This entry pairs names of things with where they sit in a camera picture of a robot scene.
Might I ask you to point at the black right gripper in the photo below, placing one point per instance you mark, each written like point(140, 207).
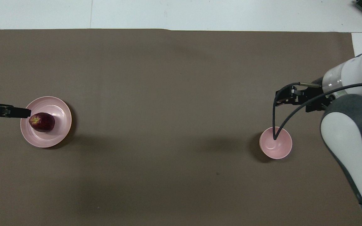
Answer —
point(314, 97)

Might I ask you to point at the dark red apple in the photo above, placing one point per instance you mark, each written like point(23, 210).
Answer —
point(42, 122)

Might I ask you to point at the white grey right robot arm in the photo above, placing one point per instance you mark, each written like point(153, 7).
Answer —
point(353, 135)

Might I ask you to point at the pink plate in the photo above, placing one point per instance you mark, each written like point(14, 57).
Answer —
point(60, 125)

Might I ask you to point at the pink bowl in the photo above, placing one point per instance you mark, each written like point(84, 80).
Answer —
point(283, 147)

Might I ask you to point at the brown table mat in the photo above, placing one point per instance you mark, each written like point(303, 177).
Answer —
point(174, 94)

